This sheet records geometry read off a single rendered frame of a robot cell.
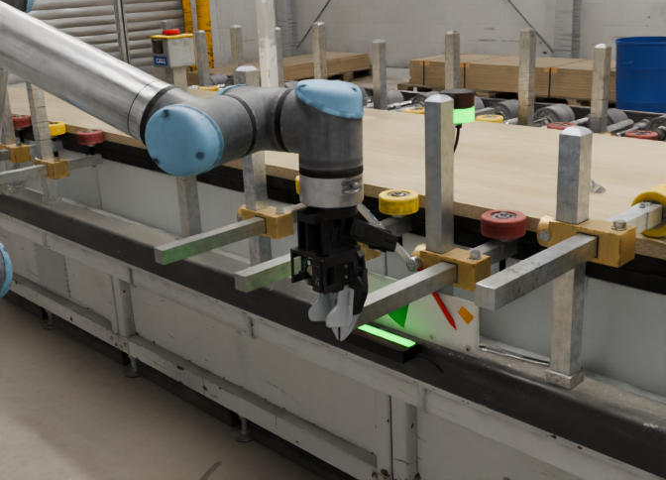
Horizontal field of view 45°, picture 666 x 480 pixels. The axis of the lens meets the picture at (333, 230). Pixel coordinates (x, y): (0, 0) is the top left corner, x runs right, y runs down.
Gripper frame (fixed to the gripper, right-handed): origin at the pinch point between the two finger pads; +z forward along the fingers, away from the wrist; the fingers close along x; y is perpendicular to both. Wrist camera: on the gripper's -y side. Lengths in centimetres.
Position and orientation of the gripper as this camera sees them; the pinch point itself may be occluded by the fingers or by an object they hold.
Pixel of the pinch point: (344, 330)
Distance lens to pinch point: 122.8
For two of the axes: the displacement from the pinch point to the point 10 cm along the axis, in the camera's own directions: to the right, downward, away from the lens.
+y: -7.2, 2.1, -6.6
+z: 0.2, 9.6, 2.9
